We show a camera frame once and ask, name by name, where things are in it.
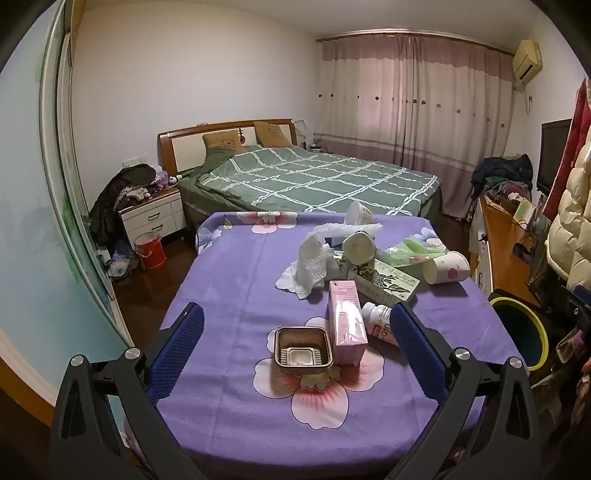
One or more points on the brown pillow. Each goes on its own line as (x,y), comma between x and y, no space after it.
(272,134)
(224,140)

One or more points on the cream puffer jacket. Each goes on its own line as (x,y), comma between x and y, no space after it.
(570,221)

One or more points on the pink beige curtain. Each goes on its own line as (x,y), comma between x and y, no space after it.
(392,115)

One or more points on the white pill bottle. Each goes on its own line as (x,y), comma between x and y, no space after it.
(376,318)

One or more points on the beige air conditioner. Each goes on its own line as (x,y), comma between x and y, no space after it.
(527,60)

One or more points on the green plastic bag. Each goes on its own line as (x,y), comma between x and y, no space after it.
(411,254)

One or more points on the yellow rimmed bin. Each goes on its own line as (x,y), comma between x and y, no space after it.
(517,332)

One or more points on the white wooden nightstand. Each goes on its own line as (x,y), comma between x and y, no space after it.
(157,214)

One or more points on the wooden desk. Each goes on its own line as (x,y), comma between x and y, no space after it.
(503,249)

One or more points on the pink print paper cup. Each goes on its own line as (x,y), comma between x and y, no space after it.
(445,267)

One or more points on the clear plastic bag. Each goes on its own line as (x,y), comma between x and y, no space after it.
(120,263)

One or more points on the pink carton box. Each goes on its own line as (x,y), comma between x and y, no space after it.
(346,323)

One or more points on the green plaid duvet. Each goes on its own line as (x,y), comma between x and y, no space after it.
(300,180)

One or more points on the green white card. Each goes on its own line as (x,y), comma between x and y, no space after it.
(525,213)

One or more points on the pink tissue box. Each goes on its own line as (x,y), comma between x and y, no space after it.
(161,179)

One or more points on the white wall socket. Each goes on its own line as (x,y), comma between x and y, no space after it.
(129,162)

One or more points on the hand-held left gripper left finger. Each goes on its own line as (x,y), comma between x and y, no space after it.
(178,355)

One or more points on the green label paper cup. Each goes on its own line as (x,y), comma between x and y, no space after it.
(358,247)

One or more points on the wooden bed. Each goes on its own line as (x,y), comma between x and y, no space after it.
(184,147)

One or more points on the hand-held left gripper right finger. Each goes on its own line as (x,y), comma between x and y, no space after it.
(415,350)

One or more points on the white paper towel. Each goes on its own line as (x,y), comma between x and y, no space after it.
(309,267)

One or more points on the clear plastic cup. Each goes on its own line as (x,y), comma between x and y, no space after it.
(358,213)

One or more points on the floral printed box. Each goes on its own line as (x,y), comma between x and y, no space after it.
(392,281)

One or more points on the mixed clothes pile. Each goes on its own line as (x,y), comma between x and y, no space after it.
(501,177)

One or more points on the black television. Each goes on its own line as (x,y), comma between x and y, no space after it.
(554,157)

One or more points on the brown plastic tray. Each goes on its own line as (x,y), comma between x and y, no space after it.
(300,359)

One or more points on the red bucket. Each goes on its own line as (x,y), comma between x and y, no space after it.
(150,251)

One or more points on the glass wardrobe sliding door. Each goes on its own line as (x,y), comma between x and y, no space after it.
(37,207)

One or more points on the dark clothes pile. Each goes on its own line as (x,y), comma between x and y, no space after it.
(106,203)

